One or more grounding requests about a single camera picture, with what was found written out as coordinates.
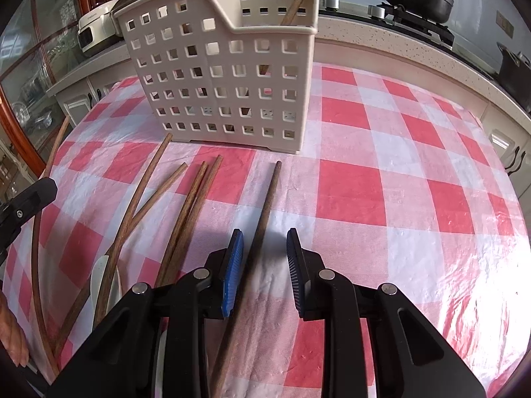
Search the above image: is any wooden glass door cabinet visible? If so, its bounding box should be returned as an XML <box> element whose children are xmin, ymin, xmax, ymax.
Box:
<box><xmin>0</xmin><ymin>0</ymin><xmax>114</xmax><ymax>177</ymax></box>

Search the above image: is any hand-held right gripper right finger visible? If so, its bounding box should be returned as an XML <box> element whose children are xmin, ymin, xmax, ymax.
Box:
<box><xmin>286</xmin><ymin>228</ymin><xmax>486</xmax><ymax>398</ymax></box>

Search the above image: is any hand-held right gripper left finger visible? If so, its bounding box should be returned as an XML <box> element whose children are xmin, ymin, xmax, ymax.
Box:
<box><xmin>45</xmin><ymin>229</ymin><xmax>245</xmax><ymax>398</ymax></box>

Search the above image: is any wall outlet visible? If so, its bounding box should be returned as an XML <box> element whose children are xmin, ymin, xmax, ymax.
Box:
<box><xmin>496</xmin><ymin>11</ymin><xmax>515</xmax><ymax>36</ymax></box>

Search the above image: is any person's left hand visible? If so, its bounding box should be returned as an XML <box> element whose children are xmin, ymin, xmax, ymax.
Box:
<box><xmin>0</xmin><ymin>295</ymin><xmax>31</xmax><ymax>368</ymax></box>

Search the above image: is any red white checkered tablecloth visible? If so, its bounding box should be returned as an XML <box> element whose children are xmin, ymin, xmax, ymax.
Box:
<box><xmin>0</xmin><ymin>62</ymin><xmax>529</xmax><ymax>398</ymax></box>

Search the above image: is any white rice cooker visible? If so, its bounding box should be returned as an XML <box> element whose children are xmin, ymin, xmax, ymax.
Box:
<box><xmin>78</xmin><ymin>0</ymin><xmax>122</xmax><ymax>55</ymax></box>

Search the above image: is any black cooking pot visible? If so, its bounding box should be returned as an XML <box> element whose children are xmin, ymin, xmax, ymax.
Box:
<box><xmin>495</xmin><ymin>42</ymin><xmax>531</xmax><ymax>113</ymax></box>

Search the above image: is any white ceramic spoon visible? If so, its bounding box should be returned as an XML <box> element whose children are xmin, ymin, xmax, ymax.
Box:
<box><xmin>90</xmin><ymin>255</ymin><xmax>124</xmax><ymax>328</ymax></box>

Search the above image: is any gas stove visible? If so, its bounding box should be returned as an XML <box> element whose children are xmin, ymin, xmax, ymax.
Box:
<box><xmin>319</xmin><ymin>0</ymin><xmax>457</xmax><ymax>47</ymax></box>

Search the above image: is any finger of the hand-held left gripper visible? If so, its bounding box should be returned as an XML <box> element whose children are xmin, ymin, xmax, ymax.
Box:
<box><xmin>0</xmin><ymin>178</ymin><xmax>58</xmax><ymax>265</ymax></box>

